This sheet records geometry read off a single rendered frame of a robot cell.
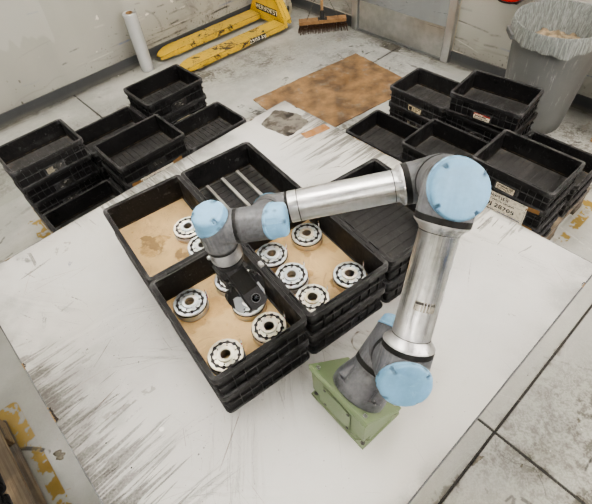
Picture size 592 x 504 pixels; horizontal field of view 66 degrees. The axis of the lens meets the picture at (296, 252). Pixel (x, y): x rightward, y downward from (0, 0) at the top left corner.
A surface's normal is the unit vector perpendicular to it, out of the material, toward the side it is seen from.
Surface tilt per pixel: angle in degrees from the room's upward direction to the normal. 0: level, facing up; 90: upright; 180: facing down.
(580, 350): 0
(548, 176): 0
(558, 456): 0
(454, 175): 49
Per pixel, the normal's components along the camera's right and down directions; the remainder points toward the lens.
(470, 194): -0.03, 0.14
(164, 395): -0.07, -0.64
